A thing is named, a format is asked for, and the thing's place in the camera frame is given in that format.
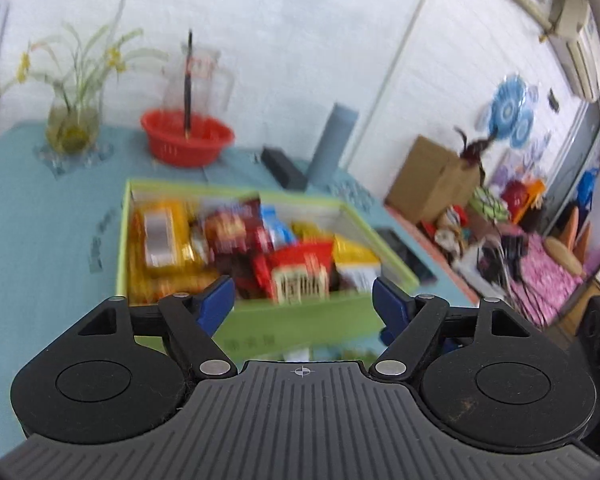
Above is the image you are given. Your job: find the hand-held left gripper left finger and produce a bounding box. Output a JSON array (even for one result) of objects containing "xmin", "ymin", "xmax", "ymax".
[{"xmin": 77, "ymin": 275, "xmax": 239, "ymax": 380}]

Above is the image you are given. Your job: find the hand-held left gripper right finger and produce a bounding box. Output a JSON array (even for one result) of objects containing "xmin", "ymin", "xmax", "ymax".
[{"xmin": 370, "ymin": 277, "xmax": 537, "ymax": 382}]

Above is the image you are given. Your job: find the light green cardboard box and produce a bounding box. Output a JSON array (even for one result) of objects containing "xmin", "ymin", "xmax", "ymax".
[{"xmin": 115, "ymin": 178, "xmax": 419, "ymax": 362}]

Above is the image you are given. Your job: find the yellow chip bag silver label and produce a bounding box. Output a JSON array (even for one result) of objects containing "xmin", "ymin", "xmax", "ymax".
[{"xmin": 130, "ymin": 200, "xmax": 207, "ymax": 274}]

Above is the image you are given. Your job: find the black phone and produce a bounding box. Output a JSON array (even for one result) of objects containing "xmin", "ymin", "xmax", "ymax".
[{"xmin": 375, "ymin": 228, "xmax": 437, "ymax": 284}]

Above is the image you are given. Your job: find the yellow and white snack packet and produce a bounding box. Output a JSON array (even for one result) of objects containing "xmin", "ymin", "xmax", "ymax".
[{"xmin": 332, "ymin": 235, "xmax": 382, "ymax": 292}]

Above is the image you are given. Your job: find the plain yellow snack bag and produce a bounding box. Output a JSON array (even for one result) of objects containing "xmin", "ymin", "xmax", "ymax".
[{"xmin": 127, "ymin": 260, "xmax": 222, "ymax": 307}]

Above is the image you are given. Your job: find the dark red snack packet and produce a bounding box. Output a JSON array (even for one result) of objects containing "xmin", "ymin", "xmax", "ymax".
[{"xmin": 200, "ymin": 200, "xmax": 264, "ymax": 262}]

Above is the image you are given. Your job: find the blue snack packet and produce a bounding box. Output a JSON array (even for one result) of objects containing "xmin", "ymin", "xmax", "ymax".
[{"xmin": 260, "ymin": 205, "xmax": 297, "ymax": 247}]

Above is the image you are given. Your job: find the brown cardboard box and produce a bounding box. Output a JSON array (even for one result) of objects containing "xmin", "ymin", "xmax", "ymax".
[{"xmin": 384, "ymin": 135, "xmax": 484, "ymax": 226}]

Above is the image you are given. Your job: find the green striped bag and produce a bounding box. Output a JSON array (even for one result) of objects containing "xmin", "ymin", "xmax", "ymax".
[{"xmin": 467, "ymin": 185, "xmax": 511, "ymax": 222}]

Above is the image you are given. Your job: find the small black box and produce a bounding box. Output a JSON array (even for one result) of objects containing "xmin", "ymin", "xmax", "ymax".
[{"xmin": 260, "ymin": 146, "xmax": 309, "ymax": 191}]

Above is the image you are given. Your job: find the red plastic basket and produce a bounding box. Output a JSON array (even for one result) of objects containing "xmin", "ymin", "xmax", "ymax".
[{"xmin": 140, "ymin": 108, "xmax": 236, "ymax": 169}]

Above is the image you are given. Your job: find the pink floral cloth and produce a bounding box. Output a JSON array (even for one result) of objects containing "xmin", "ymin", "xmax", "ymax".
[{"xmin": 509, "ymin": 234, "xmax": 597, "ymax": 322}]

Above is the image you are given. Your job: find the grey-blue cylinder bottle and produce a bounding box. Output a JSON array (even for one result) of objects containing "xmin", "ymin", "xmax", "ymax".
[{"xmin": 307, "ymin": 102, "xmax": 356, "ymax": 189}]

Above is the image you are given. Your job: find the tan round cushion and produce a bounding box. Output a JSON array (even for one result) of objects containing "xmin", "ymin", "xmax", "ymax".
[{"xmin": 542, "ymin": 237, "xmax": 587, "ymax": 277}]

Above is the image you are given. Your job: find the clear glass pitcher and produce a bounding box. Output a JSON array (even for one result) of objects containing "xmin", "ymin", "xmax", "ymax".
[{"xmin": 162, "ymin": 45, "xmax": 236, "ymax": 122}]

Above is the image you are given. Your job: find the black stick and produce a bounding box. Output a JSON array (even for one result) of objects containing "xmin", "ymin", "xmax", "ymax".
[{"xmin": 182, "ymin": 30, "xmax": 195, "ymax": 139}]

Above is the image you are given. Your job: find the clear doily coaster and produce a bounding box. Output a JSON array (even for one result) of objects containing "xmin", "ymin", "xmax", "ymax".
[{"xmin": 34, "ymin": 139, "xmax": 115, "ymax": 172}]

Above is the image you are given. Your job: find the round glass vase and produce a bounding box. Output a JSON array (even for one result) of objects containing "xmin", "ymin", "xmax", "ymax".
[{"xmin": 46, "ymin": 94, "xmax": 102, "ymax": 154}]

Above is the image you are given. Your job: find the yellow flowering plant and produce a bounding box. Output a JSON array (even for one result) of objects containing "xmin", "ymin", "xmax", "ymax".
[{"xmin": 15, "ymin": 22, "xmax": 169, "ymax": 112}]

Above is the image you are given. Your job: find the white air conditioner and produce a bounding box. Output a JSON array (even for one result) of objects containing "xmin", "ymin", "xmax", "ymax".
[{"xmin": 550, "ymin": 0, "xmax": 600, "ymax": 104}]

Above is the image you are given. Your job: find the blue paper wall decoration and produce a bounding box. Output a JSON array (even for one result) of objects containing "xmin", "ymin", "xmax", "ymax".
[{"xmin": 479, "ymin": 75, "xmax": 537, "ymax": 149}]

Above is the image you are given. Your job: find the white wall pipe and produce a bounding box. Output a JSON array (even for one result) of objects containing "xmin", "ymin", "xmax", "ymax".
[{"xmin": 347, "ymin": 0, "xmax": 445, "ymax": 172}]

